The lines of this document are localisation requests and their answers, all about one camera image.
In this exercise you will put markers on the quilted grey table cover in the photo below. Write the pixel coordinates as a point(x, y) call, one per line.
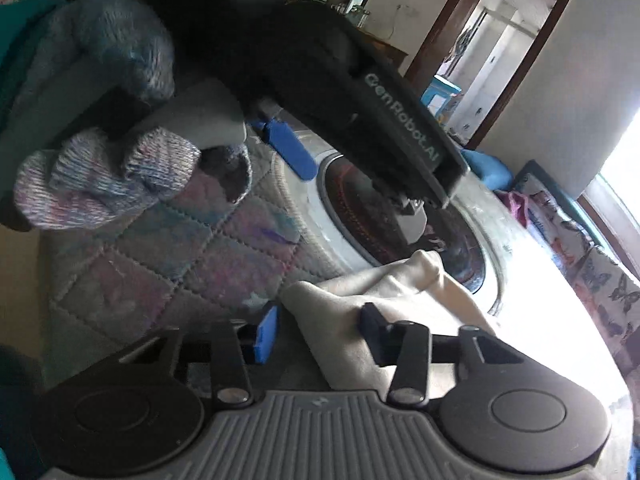
point(197, 258)

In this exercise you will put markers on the large butterfly pillow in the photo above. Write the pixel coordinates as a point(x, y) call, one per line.
point(610, 294)

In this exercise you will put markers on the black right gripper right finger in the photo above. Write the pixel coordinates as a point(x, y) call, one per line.
point(412, 348)

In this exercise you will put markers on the small butterfly pillow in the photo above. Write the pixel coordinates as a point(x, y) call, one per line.
point(567, 241)

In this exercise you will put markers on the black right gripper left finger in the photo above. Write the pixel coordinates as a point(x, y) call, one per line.
point(212, 359)

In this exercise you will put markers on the brown door frame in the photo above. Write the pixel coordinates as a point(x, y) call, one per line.
point(485, 47)

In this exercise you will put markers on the blue white small cabinet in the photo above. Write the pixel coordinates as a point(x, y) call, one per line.
point(441, 98)

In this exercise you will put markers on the cream garment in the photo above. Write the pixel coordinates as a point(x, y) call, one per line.
point(417, 289)

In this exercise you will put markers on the gloved left hand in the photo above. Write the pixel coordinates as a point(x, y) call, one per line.
point(95, 122)

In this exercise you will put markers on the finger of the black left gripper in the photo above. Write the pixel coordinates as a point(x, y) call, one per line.
point(280, 136)

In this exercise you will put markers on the black round induction cooktop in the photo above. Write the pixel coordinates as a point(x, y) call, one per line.
point(382, 234)

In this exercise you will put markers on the blue corner sofa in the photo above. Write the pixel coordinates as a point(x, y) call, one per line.
point(498, 177)

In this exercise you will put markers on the purple cloth on sofa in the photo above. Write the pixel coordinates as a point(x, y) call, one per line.
point(517, 205)

